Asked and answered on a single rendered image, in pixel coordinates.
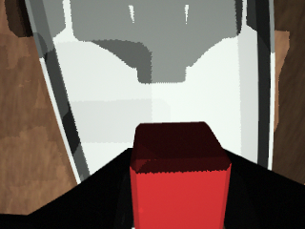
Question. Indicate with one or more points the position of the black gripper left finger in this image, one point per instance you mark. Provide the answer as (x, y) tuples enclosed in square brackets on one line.
[(101, 201)]

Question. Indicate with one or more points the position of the red block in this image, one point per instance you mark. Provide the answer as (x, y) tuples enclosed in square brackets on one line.
[(180, 176)]

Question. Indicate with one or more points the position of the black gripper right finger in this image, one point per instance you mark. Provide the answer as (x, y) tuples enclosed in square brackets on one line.
[(259, 198)]

